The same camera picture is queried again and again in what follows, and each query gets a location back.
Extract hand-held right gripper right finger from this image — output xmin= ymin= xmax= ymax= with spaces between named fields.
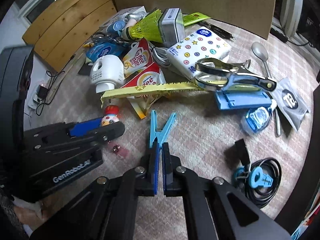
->
xmin=162 ymin=142 xmax=292 ymax=240

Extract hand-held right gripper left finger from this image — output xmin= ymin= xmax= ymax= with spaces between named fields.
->
xmin=30 ymin=142 xmax=160 ymax=240

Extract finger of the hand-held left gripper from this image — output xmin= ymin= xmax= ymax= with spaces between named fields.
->
xmin=24 ymin=118 xmax=103 ymax=143
xmin=37 ymin=122 xmax=126 ymax=153

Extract blue clothespin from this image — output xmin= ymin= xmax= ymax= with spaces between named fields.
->
xmin=149 ymin=110 xmax=177 ymax=151

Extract yellow ribbon strip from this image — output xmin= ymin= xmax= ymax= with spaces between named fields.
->
xmin=100 ymin=79 xmax=208 ymax=108

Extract white plug-in repellent device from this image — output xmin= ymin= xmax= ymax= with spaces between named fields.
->
xmin=90 ymin=55 xmax=125 ymax=93

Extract white cable bundle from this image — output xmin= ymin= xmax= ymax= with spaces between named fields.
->
xmin=149 ymin=47 xmax=173 ymax=67

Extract yellow shuttlecock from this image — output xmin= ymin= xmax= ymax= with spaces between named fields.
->
xmin=122 ymin=9 xmax=164 ymax=43

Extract silver metal tin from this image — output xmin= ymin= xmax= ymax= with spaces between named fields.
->
xmin=158 ymin=8 xmax=186 ymax=47

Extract dotted white tissue pack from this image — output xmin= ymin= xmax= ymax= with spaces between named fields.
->
xmin=167 ymin=26 xmax=232 ymax=78

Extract grey sachet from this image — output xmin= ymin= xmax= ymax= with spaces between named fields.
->
xmin=271 ymin=77 xmax=309 ymax=133

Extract metal spoon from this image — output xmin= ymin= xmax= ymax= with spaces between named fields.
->
xmin=251 ymin=42 xmax=282 ymax=137

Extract person's left hand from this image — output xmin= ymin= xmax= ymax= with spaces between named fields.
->
xmin=14 ymin=200 xmax=43 ymax=228

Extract small clown doll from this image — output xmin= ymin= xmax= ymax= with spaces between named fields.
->
xmin=101 ymin=105 xmax=121 ymax=127

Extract red white creamer packet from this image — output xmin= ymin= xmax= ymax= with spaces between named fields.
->
xmin=121 ymin=62 xmax=167 ymax=119
xmin=122 ymin=39 xmax=151 ymax=78

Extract small black block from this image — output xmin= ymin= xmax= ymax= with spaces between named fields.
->
xmin=235 ymin=139 xmax=251 ymax=167

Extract blue tissue pack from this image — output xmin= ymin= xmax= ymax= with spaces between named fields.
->
xmin=86 ymin=42 xmax=130 ymax=62

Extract black appliance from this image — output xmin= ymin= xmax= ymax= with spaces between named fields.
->
xmin=0 ymin=45 xmax=34 ymax=155

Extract blue key-shaped clip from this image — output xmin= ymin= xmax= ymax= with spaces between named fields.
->
xmin=234 ymin=167 xmax=274 ymax=189

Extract scissors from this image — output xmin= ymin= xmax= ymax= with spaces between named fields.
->
xmin=90 ymin=32 xmax=125 ymax=46

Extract blue plastic case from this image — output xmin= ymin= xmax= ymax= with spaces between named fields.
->
xmin=215 ymin=90 xmax=272 ymax=111

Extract clear blue bottle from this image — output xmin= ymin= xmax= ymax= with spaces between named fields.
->
xmin=241 ymin=106 xmax=272 ymax=134

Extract wooden board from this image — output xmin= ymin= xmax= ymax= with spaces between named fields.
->
xmin=22 ymin=0 xmax=118 ymax=73

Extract white carton box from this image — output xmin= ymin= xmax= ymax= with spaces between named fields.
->
xmin=100 ymin=6 xmax=148 ymax=30

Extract blue black folding knife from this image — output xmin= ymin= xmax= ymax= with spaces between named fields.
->
xmin=225 ymin=74 xmax=277 ymax=91

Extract green strip packet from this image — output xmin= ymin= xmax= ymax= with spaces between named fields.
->
xmin=182 ymin=12 xmax=212 ymax=27

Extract black pen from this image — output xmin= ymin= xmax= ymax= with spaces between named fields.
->
xmin=201 ymin=21 xmax=236 ymax=41

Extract black power strip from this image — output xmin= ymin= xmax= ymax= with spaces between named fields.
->
xmin=270 ymin=27 xmax=288 ymax=43

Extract black charger with cable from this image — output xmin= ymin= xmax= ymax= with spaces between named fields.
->
xmin=26 ymin=70 xmax=61 ymax=117

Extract coiled black cable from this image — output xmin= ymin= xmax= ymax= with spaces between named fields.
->
xmin=234 ymin=158 xmax=283 ymax=208

